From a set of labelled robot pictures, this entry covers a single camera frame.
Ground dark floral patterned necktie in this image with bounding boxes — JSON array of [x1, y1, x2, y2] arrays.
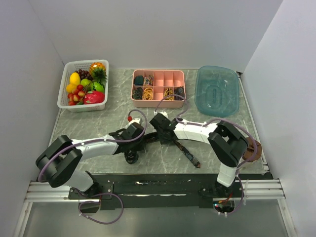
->
[[144, 132, 201, 168]]

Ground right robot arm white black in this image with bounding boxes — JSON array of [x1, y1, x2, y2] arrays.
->
[[150, 113, 248, 197]]

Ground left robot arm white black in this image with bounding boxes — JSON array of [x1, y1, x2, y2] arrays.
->
[[36, 120, 147, 198]]

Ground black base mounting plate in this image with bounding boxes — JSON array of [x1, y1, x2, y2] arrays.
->
[[64, 174, 245, 210]]

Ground rolled yellow tie right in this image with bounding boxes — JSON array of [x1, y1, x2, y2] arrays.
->
[[163, 87, 174, 101]]

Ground rolled yellow tie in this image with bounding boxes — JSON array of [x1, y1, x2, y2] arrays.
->
[[163, 87, 174, 101], [143, 87, 154, 100]]

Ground rolled yellow tie left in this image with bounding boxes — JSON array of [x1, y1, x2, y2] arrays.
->
[[143, 87, 154, 100]]

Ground rolled dark patterned tie right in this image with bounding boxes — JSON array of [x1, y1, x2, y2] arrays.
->
[[174, 86, 185, 101]]

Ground rolled dark patterned tie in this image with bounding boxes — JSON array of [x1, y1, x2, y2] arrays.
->
[[132, 87, 143, 100], [174, 86, 185, 101]]

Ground rolled dark patterned tie left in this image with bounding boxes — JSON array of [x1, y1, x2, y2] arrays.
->
[[132, 87, 143, 100]]

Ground pink compartment organizer box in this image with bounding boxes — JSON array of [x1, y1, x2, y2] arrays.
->
[[131, 69, 186, 108]]

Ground rolled colourful dotted tie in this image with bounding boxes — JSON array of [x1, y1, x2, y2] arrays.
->
[[144, 75, 154, 86]]

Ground rolled dark green tie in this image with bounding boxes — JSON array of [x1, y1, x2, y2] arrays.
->
[[134, 75, 144, 86]]

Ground pink dragon fruit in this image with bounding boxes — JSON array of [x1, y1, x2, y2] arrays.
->
[[83, 90, 105, 105]]

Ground teal translucent plastic tub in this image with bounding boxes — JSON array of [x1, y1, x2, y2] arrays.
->
[[195, 66, 239, 118]]

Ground brown lidded white cup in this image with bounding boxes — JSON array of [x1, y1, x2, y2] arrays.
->
[[242, 137, 262, 162]]

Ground red cherry bunch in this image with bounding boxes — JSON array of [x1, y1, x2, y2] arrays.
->
[[68, 84, 85, 106]]

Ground white plastic fruit basket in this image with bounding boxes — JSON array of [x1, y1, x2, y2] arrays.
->
[[57, 59, 109, 112]]

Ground light green pear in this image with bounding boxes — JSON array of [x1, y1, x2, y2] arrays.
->
[[80, 79, 92, 86]]

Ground orange pineapple with leaves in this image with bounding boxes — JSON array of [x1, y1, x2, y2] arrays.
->
[[89, 62, 107, 83]]

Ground yellow lemon lower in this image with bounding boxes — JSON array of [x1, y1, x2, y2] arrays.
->
[[66, 83, 77, 93]]

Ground yellow lemon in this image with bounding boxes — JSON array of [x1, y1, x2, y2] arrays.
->
[[69, 72, 81, 85], [66, 83, 77, 93]]

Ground dark purple grapes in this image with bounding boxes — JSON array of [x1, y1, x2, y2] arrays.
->
[[75, 69, 93, 80]]

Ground yellow lemon upper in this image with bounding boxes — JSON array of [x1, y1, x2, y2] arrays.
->
[[69, 72, 81, 85]]

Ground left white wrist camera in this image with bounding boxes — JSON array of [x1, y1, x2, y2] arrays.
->
[[127, 116, 142, 125]]

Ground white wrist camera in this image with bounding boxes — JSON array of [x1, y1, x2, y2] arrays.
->
[[154, 111, 168, 119], [127, 116, 142, 125]]

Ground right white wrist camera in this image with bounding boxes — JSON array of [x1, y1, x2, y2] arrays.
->
[[154, 111, 168, 119]]

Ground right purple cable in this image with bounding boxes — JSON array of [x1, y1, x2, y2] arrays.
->
[[154, 95, 257, 218]]

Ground purple cable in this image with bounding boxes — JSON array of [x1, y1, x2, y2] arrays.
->
[[38, 110, 149, 225], [154, 95, 257, 218]]

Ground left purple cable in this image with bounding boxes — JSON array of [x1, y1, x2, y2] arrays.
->
[[38, 110, 149, 225]]

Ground aluminium rail frame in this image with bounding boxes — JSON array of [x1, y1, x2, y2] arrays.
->
[[23, 158, 286, 203]]

